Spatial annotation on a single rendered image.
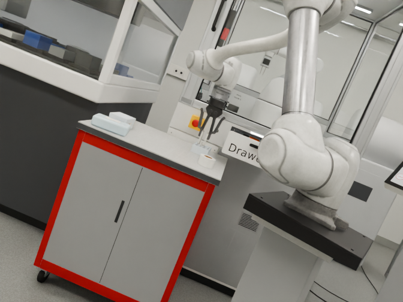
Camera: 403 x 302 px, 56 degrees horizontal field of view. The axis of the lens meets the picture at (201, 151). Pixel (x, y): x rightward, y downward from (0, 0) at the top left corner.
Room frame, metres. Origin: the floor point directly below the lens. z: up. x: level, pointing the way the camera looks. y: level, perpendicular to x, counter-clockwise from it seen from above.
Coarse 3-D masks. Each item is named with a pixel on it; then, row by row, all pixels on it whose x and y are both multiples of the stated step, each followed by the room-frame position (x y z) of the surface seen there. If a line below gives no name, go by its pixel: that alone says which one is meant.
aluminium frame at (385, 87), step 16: (224, 16) 2.06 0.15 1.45; (208, 32) 2.07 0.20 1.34; (208, 48) 2.06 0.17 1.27; (400, 48) 2.01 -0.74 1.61; (400, 64) 2.00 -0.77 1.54; (192, 80) 2.06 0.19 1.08; (384, 80) 2.01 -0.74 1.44; (192, 96) 2.07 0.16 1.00; (384, 96) 2.00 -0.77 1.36; (224, 112) 2.04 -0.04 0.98; (368, 112) 2.00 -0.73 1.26; (256, 128) 2.04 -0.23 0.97; (368, 128) 2.00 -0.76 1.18
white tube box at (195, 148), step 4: (196, 144) 1.83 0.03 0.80; (192, 148) 1.79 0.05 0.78; (196, 148) 1.78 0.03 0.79; (200, 148) 1.78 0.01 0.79; (204, 148) 1.82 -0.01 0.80; (208, 148) 1.86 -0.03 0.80; (196, 152) 1.78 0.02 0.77; (200, 152) 1.78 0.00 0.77; (204, 152) 1.78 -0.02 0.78; (208, 152) 1.80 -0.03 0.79
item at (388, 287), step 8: (400, 256) 1.85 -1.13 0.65; (400, 264) 1.83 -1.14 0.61; (392, 272) 1.85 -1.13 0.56; (400, 272) 1.82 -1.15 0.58; (392, 280) 1.83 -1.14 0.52; (400, 280) 1.81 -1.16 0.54; (384, 288) 1.84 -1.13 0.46; (392, 288) 1.82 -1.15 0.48; (400, 288) 1.80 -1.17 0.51; (384, 296) 1.83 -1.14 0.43; (392, 296) 1.81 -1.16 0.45; (400, 296) 1.79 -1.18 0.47
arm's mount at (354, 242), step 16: (272, 192) 1.35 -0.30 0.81; (256, 208) 1.15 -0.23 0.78; (272, 208) 1.13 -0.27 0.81; (288, 208) 1.21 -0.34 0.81; (272, 224) 1.12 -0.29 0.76; (288, 224) 1.09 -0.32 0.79; (304, 224) 1.08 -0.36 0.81; (320, 224) 1.18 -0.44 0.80; (304, 240) 1.07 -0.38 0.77; (320, 240) 1.05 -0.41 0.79; (336, 240) 1.06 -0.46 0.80; (352, 240) 1.16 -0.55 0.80; (368, 240) 1.27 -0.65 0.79; (336, 256) 1.02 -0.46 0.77; (352, 256) 1.00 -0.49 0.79
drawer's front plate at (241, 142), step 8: (232, 136) 1.74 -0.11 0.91; (240, 136) 1.74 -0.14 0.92; (224, 144) 1.75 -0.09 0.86; (232, 144) 1.74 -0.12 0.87; (240, 144) 1.74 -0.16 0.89; (248, 144) 1.74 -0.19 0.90; (256, 144) 1.74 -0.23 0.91; (224, 152) 1.75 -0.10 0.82; (232, 152) 1.74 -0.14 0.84; (240, 152) 1.74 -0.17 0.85; (248, 152) 1.74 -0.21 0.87; (256, 152) 1.74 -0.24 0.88; (248, 160) 1.74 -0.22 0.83
